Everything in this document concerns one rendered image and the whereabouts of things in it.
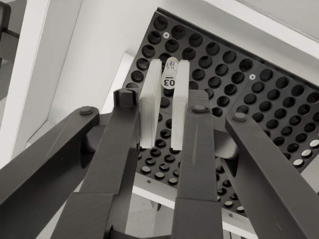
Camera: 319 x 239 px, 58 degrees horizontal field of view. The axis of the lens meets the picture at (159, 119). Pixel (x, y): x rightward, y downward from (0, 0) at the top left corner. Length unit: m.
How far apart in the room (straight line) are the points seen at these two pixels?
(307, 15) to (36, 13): 0.33
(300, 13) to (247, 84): 0.17
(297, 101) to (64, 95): 0.28
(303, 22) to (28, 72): 0.34
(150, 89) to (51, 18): 0.16
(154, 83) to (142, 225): 1.63
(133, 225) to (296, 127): 1.52
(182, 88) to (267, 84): 0.16
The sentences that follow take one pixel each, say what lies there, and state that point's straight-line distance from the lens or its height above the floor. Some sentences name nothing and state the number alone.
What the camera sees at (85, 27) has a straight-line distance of 0.36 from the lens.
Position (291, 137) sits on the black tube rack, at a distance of 0.34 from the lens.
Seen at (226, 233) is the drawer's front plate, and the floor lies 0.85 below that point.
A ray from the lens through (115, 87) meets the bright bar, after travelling 0.36.
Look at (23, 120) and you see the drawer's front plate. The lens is 0.33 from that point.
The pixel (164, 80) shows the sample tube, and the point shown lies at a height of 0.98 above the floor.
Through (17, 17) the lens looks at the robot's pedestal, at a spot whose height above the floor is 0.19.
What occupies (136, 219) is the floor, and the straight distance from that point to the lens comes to 1.74.
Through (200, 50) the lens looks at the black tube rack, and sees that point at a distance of 0.28.
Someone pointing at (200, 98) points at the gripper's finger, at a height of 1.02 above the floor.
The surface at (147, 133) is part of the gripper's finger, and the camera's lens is 0.15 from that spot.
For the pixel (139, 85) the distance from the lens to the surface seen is 0.30.
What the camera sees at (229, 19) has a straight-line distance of 0.34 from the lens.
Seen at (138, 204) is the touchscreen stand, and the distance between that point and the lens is 1.61.
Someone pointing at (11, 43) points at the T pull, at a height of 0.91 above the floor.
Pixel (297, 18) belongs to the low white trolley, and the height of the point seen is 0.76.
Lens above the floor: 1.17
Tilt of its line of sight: 62 degrees down
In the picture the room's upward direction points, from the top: 170 degrees counter-clockwise
